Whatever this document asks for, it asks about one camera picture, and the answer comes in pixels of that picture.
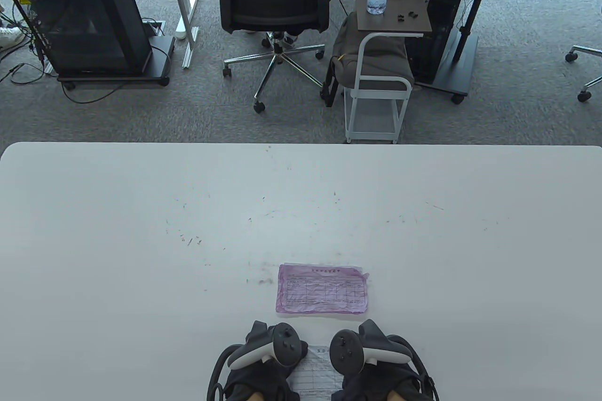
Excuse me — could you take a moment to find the person's right hand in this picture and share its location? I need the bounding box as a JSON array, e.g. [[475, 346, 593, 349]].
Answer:
[[332, 361, 436, 401]]

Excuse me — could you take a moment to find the person's left hand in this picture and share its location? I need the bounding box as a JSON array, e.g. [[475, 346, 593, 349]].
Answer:
[[223, 321, 309, 401]]

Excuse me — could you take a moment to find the white paper invoice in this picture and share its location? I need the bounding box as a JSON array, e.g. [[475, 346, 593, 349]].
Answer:
[[288, 345, 348, 401]]

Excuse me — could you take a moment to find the pink paper invoice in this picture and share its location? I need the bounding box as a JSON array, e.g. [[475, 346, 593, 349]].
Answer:
[[276, 264, 370, 316]]

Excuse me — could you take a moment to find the black and grey hand controller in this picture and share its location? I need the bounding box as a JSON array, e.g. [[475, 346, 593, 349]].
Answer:
[[329, 319, 412, 373], [228, 322, 302, 371]]

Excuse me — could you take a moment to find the black standing desk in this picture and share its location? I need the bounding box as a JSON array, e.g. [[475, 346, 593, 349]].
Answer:
[[414, 0, 527, 104]]

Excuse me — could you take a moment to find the grey fabric bag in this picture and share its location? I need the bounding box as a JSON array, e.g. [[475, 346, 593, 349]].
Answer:
[[323, 13, 414, 108]]

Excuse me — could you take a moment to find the black wheeled platform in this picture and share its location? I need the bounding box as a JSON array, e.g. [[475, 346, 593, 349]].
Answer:
[[56, 36, 175, 90]]

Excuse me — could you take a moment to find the chrome chair base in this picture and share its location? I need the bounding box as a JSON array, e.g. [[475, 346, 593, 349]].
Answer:
[[564, 45, 602, 103]]

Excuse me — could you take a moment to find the black computer tower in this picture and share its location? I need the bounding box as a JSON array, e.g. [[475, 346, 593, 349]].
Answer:
[[404, 0, 475, 84]]

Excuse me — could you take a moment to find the black glass computer case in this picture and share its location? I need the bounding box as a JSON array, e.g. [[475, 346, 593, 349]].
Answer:
[[6, 0, 153, 76]]

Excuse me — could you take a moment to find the long black floor cable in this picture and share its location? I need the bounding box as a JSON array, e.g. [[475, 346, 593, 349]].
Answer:
[[61, 55, 172, 104]]

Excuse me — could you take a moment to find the brown side table white frame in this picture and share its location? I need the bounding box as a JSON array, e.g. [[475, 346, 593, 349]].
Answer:
[[344, 0, 432, 144]]

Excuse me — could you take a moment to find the black floor cable tangle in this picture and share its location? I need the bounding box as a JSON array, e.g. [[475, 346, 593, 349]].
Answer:
[[0, 0, 61, 86]]

